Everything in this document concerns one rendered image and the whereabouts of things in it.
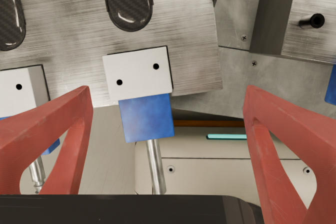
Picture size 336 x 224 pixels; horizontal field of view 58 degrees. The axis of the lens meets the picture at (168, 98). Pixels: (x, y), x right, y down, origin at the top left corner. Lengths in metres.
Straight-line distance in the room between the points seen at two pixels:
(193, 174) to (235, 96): 0.61
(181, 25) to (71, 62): 0.10
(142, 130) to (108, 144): 0.94
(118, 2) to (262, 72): 0.16
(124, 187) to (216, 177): 0.45
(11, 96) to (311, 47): 0.23
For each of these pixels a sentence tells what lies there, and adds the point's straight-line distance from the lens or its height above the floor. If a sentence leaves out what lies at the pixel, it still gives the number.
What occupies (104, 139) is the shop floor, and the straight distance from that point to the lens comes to 1.20.
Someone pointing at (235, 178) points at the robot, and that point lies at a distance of 0.94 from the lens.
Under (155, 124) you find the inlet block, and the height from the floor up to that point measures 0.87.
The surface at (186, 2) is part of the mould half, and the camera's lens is 0.26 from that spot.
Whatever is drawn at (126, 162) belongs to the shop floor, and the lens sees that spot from 1.21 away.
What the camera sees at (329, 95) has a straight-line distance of 0.27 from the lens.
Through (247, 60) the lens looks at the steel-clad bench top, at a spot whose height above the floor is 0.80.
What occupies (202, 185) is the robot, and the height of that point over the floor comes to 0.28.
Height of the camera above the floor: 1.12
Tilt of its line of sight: 80 degrees down
